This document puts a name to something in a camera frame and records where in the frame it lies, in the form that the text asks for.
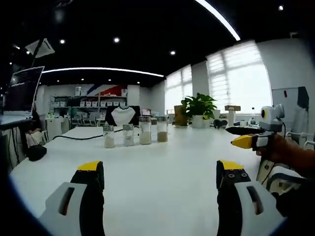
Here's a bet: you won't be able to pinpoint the dark grey round object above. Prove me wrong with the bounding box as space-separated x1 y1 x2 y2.
213 119 228 130

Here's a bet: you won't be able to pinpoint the white post with cardboard top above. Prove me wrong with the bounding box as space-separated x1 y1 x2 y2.
224 104 241 126

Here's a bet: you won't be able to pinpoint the white office chair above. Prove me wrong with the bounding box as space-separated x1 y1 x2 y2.
255 157 311 197

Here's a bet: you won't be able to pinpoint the white plant pot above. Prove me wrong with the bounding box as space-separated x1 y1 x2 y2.
191 115 210 129

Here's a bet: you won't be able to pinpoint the grey jacket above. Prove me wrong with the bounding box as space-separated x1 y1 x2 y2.
296 86 310 116

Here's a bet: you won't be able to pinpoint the white bag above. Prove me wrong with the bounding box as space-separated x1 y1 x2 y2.
26 129 47 148

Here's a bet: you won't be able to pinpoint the black table cable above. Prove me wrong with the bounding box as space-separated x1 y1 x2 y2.
52 129 141 141

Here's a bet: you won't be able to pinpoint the person's right hand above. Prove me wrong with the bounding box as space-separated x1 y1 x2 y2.
255 132 294 166

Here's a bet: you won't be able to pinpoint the window with white blinds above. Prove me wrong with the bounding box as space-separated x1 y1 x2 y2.
206 39 273 115
164 64 193 111

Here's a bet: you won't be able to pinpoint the green leafy plant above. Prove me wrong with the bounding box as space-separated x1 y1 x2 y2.
181 92 219 123

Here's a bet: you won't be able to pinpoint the small glass seasoning bottle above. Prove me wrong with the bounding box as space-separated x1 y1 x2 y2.
102 124 116 148
122 124 135 147

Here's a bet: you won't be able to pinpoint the group of round ceiling spotlights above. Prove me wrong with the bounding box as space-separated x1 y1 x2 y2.
9 4 284 82

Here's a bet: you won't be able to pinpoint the white shirt with black sleeves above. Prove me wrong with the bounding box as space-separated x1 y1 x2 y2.
105 105 141 127

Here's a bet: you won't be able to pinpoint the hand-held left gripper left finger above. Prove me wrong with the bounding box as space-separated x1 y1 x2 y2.
38 160 105 236

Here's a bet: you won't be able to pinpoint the ceiling air conditioner unit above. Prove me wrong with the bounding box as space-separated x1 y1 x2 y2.
25 38 56 59

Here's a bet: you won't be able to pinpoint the white cabinet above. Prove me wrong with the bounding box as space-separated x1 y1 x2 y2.
46 118 71 141

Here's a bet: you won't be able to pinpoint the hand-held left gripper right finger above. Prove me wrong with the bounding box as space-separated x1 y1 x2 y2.
216 159 288 236

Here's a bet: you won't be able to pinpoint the black stand pole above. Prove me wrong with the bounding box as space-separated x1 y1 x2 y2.
31 38 47 69

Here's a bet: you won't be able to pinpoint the tall seasoning bottle white grains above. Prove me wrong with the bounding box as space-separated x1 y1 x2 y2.
138 116 152 145

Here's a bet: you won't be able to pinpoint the white board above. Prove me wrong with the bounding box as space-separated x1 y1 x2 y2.
271 87 300 129

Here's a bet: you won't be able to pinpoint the brown cardboard box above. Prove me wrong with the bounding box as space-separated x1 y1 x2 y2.
174 105 189 126

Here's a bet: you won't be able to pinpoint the black pouch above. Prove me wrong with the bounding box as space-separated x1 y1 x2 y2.
26 145 47 162

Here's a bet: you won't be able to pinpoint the curved ceiling light strip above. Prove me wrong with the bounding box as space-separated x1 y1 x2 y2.
193 0 241 41
41 67 165 77

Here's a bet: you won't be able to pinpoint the white chair frame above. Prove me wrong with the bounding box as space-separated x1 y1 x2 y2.
285 130 315 151

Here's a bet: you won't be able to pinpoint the tall seasoning bottle brown grains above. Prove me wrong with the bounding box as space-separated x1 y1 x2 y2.
157 117 169 143

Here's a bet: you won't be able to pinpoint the shelf with white boxes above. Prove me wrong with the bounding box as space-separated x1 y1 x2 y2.
49 85 128 123

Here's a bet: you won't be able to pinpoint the row of white desk chairs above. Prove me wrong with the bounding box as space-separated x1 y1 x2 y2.
71 112 106 127

